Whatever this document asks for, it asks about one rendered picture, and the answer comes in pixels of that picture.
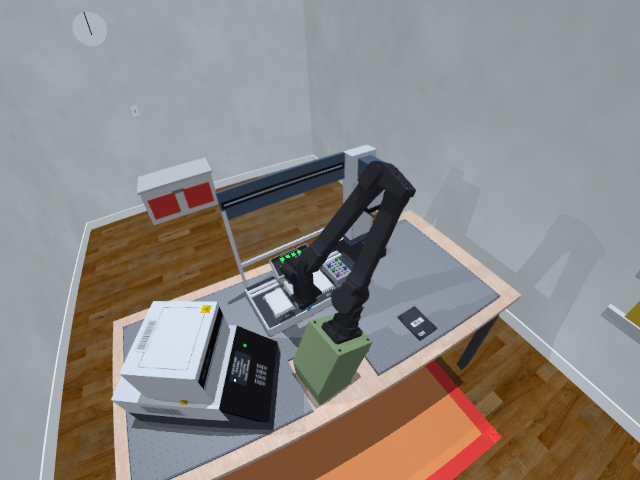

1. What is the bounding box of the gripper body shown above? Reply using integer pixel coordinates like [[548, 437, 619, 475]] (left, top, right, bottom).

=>
[[291, 285, 322, 310]]

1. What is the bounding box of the white lab instrument with black keypad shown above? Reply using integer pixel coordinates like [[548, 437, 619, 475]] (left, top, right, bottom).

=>
[[111, 301, 281, 430]]

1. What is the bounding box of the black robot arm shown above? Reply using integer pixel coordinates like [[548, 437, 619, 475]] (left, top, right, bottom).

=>
[[280, 161, 416, 344]]

